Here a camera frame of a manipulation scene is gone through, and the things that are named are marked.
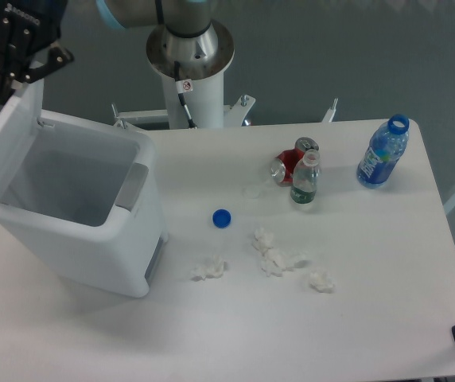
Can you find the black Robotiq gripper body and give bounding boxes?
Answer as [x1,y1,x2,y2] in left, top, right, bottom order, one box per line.
[0,1,68,81]

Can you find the white trash can lid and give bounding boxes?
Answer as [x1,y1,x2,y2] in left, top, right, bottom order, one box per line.
[0,80,45,197]

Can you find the white plastic trash can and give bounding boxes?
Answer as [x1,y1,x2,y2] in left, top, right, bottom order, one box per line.
[0,111,168,298]

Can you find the blue bottle cap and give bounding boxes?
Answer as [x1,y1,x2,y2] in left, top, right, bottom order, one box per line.
[212,209,231,229]

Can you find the clear white bottle cap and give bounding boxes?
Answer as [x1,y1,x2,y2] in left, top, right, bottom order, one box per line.
[243,184,266,200]

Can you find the crushed red soda can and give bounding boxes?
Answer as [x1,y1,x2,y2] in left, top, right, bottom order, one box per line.
[270,137,319,186]

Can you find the crumpled white tissue left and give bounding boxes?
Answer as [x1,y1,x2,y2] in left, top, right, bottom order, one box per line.
[189,255,227,281]

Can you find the crumpled white tissue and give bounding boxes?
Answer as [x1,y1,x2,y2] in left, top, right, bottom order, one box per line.
[260,248,309,277]
[252,228,274,254]
[189,255,227,281]
[308,268,336,294]

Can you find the clear green-label water bottle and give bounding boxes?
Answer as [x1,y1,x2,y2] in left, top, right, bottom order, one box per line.
[290,149,321,205]

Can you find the crumpled white tissue top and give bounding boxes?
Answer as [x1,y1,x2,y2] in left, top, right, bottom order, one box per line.
[252,228,274,254]

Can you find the crumpled white tissue middle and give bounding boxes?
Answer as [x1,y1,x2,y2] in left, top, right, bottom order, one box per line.
[260,248,309,277]

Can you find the blue plastic drink bottle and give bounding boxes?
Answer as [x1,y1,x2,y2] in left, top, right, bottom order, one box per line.
[356,114,410,189]

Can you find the crumpled white tissue right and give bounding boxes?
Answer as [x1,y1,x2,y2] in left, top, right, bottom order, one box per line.
[308,268,336,294]

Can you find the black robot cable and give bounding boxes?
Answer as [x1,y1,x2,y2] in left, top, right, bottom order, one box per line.
[173,59,199,131]

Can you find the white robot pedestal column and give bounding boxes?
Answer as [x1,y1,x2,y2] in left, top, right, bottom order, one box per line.
[160,73,224,130]

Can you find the white pedestal base frame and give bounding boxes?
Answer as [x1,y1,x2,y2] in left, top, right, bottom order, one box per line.
[111,94,340,131]

